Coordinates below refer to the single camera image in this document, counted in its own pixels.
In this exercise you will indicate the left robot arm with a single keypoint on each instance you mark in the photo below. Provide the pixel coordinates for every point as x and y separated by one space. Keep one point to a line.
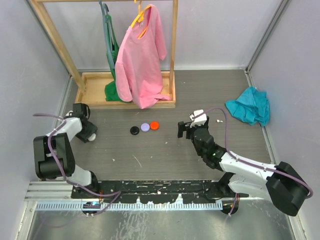
53 155

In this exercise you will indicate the purple earbud charging case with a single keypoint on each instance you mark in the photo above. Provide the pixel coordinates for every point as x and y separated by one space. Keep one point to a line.
145 127

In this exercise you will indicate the grey-blue hanger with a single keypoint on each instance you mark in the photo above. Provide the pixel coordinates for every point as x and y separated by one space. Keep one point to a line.
109 37

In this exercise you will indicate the yellow hanger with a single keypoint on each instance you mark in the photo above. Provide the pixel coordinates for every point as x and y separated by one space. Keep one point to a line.
140 18

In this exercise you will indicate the white earbud charging case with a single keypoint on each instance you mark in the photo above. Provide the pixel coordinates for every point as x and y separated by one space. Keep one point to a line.
92 137

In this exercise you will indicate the black earbud charging case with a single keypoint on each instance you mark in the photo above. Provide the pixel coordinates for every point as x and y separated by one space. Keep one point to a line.
134 130

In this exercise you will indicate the teal cloth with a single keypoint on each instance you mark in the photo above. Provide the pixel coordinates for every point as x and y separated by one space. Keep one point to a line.
251 107

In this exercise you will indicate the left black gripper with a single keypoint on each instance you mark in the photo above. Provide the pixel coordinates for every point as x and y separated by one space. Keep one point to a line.
84 137

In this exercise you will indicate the orange earbud charging case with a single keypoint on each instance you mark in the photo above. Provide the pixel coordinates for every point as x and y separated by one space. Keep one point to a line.
154 125

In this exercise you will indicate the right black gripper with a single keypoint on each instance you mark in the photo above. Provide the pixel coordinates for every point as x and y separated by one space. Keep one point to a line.
181 126

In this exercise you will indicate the wooden clothes rack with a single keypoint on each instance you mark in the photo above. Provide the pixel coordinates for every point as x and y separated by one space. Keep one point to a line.
91 85

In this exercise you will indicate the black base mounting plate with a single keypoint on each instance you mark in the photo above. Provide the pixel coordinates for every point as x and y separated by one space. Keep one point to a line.
166 191

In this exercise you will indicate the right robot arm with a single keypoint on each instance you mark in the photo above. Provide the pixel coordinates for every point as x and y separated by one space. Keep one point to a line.
279 184

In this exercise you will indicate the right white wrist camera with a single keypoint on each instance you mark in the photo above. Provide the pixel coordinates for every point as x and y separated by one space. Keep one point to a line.
198 118

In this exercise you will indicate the white slotted cable duct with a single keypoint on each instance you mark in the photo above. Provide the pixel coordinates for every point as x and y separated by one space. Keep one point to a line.
138 206

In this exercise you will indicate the pink t-shirt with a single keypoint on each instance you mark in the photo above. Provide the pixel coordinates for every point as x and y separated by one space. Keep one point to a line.
137 68

